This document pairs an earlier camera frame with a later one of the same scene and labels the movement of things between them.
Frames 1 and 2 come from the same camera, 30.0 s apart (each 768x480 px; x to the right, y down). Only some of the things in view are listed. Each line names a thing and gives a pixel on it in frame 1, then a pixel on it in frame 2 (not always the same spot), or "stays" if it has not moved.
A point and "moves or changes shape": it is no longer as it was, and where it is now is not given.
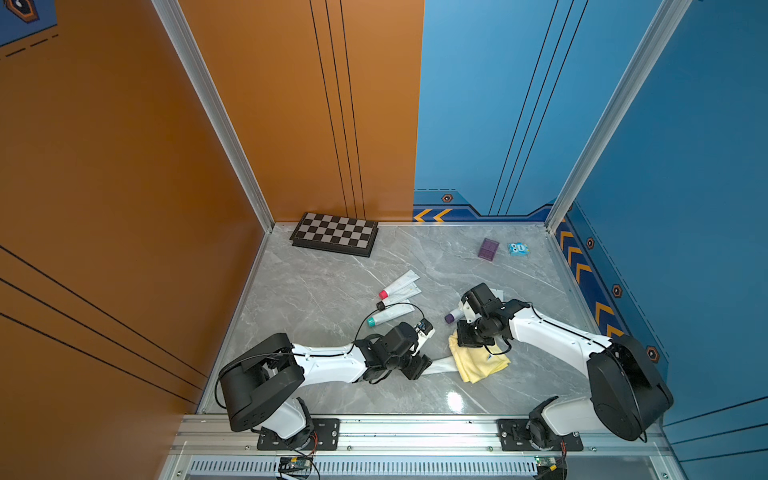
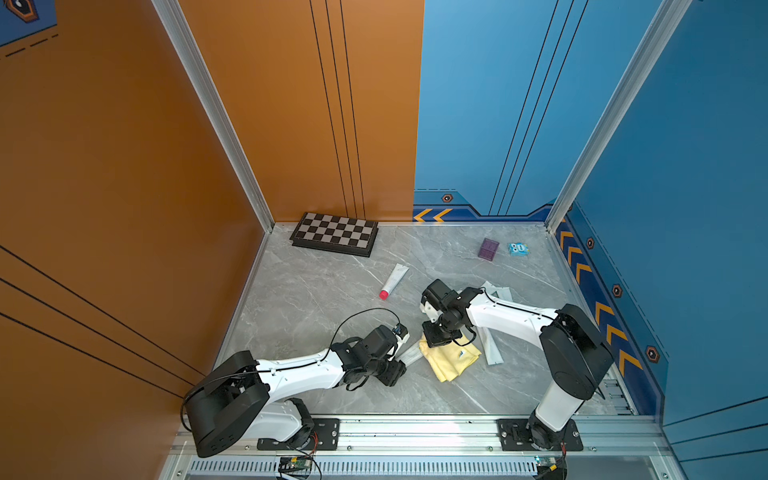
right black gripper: [463, 340] → [431, 339]
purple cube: [488, 249] stays
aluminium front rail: [237, 434] stays
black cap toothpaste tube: [391, 301] moves or changes shape
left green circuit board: [296, 462] stays
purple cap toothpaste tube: [441, 365] moves or changes shape
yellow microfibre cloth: [476, 363] → [449, 359]
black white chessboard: [340, 234] stays
